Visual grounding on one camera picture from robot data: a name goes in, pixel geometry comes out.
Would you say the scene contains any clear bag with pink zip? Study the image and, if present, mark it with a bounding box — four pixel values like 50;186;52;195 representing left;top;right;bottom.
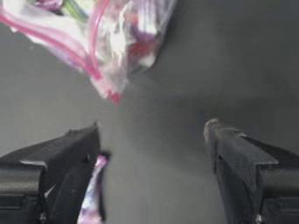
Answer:
0;0;178;105

